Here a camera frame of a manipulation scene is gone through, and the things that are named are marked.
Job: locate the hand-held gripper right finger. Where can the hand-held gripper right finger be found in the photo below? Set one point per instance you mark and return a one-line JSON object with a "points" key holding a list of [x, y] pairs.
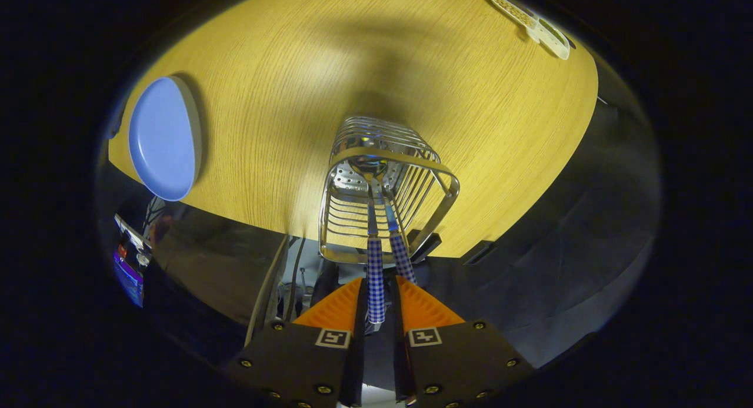
{"points": [[402, 361]]}

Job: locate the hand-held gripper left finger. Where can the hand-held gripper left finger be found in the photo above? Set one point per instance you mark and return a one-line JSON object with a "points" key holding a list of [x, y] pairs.
{"points": [[356, 367]]}

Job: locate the black table clamp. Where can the black table clamp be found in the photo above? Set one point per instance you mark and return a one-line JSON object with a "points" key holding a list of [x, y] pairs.
{"points": [[479, 252], [425, 247]]}

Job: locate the white-edged laptop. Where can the white-edged laptop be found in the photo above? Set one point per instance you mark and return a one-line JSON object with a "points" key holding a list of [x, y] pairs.
{"points": [[129, 273]]}

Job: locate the blue round plate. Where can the blue round plate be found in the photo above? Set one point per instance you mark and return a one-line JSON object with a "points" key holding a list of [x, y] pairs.
{"points": [[162, 137]]}

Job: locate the white divided condiment dish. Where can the white divided condiment dish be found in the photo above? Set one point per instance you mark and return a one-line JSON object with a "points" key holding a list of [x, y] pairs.
{"points": [[553, 37]]}

